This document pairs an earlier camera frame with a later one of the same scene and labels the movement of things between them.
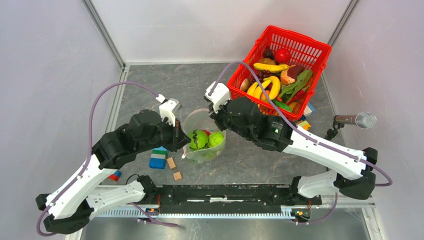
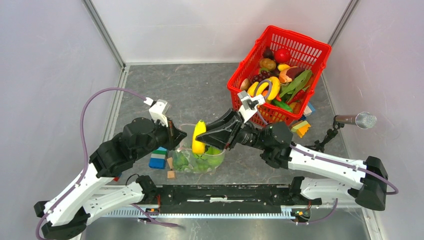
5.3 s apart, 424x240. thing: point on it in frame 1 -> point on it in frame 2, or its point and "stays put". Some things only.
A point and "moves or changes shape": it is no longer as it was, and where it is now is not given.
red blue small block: x=115 y=176 stays put
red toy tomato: x=282 y=55 stays put
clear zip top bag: x=207 y=137 moves or changes shape
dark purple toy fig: x=268 y=53 stays put
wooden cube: x=171 y=162 stays put
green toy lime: x=215 y=138 moves or changes shape
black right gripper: x=216 y=114 -> x=223 y=139
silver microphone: x=364 y=120 stays put
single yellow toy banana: x=271 y=68 -> x=198 y=147
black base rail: x=230 y=199 stays put
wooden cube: x=177 y=175 -> x=170 y=174
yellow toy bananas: x=256 y=91 stays put
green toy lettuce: x=209 y=156 -> x=181 y=162
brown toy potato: x=267 y=61 stays put
